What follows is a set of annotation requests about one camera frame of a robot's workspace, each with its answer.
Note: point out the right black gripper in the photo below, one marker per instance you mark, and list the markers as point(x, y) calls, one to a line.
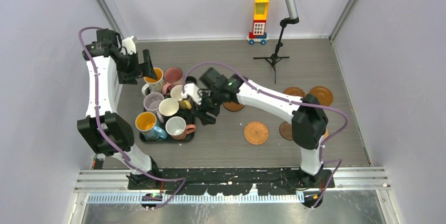
point(205, 118)

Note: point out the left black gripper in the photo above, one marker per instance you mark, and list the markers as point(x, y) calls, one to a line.
point(144, 69)

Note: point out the black plastic tray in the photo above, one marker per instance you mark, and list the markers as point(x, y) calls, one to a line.
point(167, 117)

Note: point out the brown wooden coaster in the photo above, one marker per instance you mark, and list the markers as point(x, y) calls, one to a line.
point(323, 94)
point(233, 107)
point(294, 91)

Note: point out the white mug terracotta handle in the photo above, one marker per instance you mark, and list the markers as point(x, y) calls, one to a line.
point(178, 129)

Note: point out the white mug yellow handle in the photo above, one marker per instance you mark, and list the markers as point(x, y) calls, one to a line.
point(176, 94)

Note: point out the blue mug orange inside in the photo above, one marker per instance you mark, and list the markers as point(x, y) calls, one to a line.
point(149, 126)

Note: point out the woven rattan coaster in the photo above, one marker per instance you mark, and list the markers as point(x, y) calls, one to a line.
point(325, 135)
point(256, 133)

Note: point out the black tripod microphone stand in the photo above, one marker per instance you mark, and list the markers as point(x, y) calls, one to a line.
point(274, 58)

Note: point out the cream white mug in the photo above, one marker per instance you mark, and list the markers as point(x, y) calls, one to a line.
point(168, 107)

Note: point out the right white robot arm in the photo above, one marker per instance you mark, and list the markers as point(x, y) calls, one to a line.
point(306, 116)

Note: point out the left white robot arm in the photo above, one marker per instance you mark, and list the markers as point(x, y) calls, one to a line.
point(113, 62)

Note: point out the dark walnut coaster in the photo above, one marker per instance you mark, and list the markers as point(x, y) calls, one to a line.
point(285, 130)

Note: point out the white floral mug orange inside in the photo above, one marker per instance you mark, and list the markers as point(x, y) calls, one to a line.
point(154, 85)

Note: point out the pink mug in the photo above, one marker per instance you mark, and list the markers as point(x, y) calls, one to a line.
point(173, 77)

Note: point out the lilac mug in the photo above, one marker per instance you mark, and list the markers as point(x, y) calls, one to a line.
point(151, 104)

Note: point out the toy block tower on wheels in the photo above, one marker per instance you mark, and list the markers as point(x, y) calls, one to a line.
point(258, 32)

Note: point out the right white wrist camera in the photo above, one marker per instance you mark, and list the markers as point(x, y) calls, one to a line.
point(193, 92)

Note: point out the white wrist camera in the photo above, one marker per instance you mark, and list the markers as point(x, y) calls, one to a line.
point(129, 45)
point(193, 92)

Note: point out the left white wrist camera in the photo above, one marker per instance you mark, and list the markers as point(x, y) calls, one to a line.
point(129, 45)

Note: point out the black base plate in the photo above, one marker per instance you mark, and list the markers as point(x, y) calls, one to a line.
point(231, 181)

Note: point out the aluminium front rail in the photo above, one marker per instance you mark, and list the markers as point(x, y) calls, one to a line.
point(110, 186)

